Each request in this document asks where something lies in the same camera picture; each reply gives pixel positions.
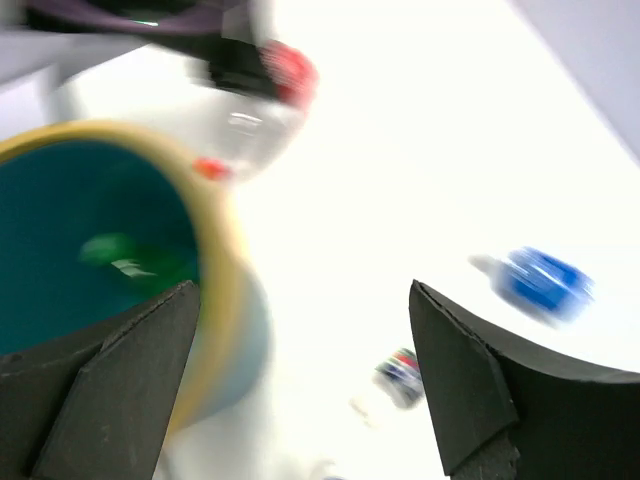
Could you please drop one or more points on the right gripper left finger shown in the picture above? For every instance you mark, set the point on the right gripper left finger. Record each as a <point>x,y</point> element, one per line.
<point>96,404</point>

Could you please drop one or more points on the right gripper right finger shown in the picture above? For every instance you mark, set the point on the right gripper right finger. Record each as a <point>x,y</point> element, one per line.
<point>504,407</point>

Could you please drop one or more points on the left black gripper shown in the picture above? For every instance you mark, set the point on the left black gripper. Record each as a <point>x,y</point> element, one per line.
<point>192,27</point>

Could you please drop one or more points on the red label water bottle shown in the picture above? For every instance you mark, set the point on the red label water bottle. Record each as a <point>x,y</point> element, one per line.
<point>250,130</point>

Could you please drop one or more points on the small pepsi label bottle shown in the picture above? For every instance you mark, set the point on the small pepsi label bottle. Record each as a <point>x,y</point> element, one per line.
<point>395,385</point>

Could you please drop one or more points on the green plastic bottle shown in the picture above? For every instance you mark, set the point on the green plastic bottle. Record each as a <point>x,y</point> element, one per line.
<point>146,268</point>

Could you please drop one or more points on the teal bin with yellow rim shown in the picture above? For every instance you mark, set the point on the teal bin with yellow rim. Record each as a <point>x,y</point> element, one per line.
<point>100,216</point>

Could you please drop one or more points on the blue label bottle lying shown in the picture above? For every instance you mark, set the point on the blue label bottle lying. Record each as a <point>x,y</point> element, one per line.
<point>543,287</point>

